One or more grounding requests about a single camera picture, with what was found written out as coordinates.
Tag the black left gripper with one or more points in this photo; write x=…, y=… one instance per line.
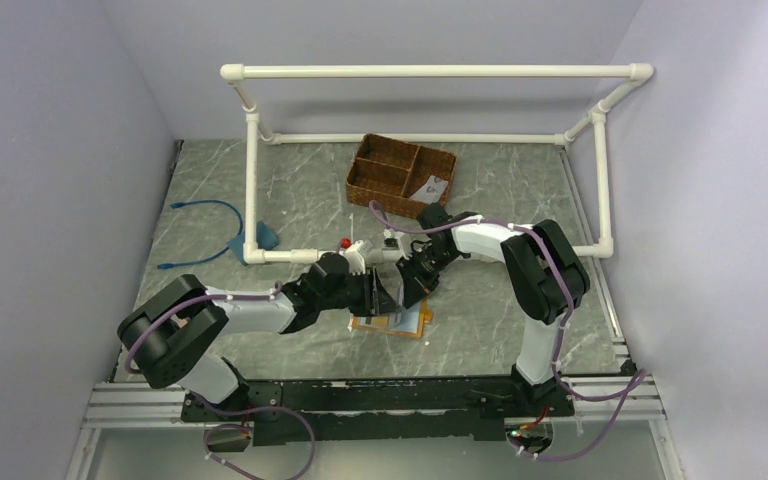
x=376, y=300

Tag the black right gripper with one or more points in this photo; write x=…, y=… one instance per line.
x=415, y=288

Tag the blue credit cards stack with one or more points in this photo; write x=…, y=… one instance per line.
x=401, y=324

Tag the orange card holder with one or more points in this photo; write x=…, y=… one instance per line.
x=421, y=307

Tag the white patterned credit card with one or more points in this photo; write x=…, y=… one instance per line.
x=431, y=191

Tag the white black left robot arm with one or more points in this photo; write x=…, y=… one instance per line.
x=168, y=338

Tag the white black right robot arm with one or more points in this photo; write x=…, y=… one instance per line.
x=547, y=277

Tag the brown woven wicker basket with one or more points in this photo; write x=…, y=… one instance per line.
x=388, y=171

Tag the teal blue pouch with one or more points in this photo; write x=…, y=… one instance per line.
x=266, y=239

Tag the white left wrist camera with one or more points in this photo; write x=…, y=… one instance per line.
x=357, y=254

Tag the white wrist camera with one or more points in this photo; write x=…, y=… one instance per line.
x=393, y=240
x=357, y=254

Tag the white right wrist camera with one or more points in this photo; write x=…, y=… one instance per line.
x=393, y=240

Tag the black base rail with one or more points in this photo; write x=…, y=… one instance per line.
x=479, y=407

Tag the white PVC pipe frame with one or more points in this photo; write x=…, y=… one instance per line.
x=633, y=76

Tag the aluminium extrusion frame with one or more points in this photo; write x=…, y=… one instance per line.
x=129, y=405

